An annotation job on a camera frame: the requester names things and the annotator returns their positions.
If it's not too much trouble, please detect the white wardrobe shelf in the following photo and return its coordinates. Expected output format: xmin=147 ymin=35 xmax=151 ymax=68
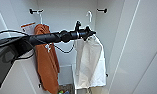
xmin=58 ymin=64 xmax=77 ymax=87

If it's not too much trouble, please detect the black wall hook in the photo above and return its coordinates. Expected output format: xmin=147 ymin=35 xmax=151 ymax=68
xmin=29 ymin=8 xmax=45 ymax=15
xmin=96 ymin=7 xmax=109 ymax=14

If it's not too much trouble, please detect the thin arm cable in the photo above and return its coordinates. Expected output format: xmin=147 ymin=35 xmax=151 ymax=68
xmin=0 ymin=29 xmax=77 ymax=55

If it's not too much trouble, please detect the white shirt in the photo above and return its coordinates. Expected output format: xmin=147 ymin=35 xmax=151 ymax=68
xmin=74 ymin=34 xmax=108 ymax=91

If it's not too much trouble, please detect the white wardrobe cabinet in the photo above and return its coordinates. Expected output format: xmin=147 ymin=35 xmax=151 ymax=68
xmin=7 ymin=0 xmax=128 ymax=94

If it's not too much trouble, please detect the orange hoodie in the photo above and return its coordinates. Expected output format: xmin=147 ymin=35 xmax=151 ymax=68
xmin=33 ymin=23 xmax=61 ymax=94

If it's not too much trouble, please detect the white sign with orange header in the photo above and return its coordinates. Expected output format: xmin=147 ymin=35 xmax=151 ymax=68
xmin=20 ymin=22 xmax=37 ymax=35

